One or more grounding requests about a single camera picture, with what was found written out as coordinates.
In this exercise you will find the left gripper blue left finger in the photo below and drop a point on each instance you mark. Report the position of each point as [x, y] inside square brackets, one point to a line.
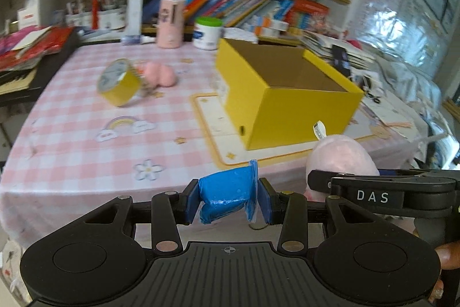
[169, 210]

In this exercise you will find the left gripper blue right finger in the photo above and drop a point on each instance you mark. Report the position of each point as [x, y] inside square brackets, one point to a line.
[287, 209]

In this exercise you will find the light pink plush pig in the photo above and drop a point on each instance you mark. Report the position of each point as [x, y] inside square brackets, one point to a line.
[339, 154]

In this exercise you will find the right hand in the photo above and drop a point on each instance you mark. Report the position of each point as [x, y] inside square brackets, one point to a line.
[449, 256]

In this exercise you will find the pink checkered tablecloth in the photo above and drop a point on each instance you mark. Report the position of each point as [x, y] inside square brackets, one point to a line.
[76, 151]

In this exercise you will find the yellow cardboard box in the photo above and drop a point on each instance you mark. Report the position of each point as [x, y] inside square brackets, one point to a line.
[274, 95]

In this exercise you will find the dark pink plush toy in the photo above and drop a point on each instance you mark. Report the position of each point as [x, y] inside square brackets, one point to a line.
[157, 75]

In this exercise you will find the yellow tape roll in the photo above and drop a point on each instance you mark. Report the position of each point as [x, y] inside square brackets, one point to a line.
[119, 83]

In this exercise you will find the black smartphone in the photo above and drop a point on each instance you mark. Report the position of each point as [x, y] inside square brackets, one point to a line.
[340, 60]

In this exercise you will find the stack of papers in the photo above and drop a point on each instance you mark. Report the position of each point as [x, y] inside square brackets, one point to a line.
[322, 46]

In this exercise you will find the white blue spray bottle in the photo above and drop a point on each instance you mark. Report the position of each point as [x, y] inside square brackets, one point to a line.
[137, 39]

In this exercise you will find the pink humidifier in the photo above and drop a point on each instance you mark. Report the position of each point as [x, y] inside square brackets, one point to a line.
[170, 25]

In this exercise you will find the white tub green lid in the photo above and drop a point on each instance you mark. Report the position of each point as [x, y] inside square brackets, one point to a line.
[207, 33]

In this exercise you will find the black keyboard piano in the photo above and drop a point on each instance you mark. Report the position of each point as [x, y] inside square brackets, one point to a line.
[26, 83]

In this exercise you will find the white pen holder right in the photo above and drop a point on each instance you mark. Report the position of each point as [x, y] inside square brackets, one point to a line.
[112, 19]

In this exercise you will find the white pen holder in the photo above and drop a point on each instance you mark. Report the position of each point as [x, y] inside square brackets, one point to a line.
[83, 19]
[112, 19]

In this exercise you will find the row of leaning books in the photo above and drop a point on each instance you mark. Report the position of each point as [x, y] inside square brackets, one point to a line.
[265, 18]

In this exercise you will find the white pen holder left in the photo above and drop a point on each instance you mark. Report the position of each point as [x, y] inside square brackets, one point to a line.
[83, 19]

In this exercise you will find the red papers pile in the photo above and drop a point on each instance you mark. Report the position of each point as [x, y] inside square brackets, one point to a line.
[36, 44]

